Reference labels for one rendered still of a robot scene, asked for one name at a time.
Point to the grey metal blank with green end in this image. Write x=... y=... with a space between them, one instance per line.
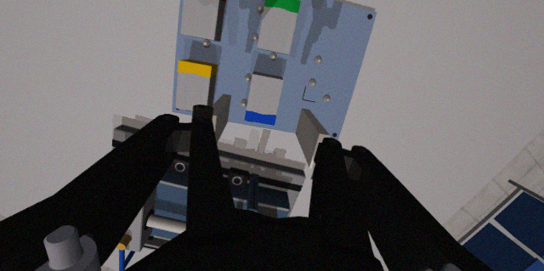
x=278 y=25

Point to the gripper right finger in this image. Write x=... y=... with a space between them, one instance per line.
x=407 y=236

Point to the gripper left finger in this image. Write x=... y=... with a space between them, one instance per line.
x=78 y=228

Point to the grey block with red end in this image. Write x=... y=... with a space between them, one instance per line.
x=203 y=19

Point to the grey block with blue end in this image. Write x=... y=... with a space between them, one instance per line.
x=264 y=98

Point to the grey block with yellow end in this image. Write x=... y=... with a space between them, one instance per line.
x=195 y=84

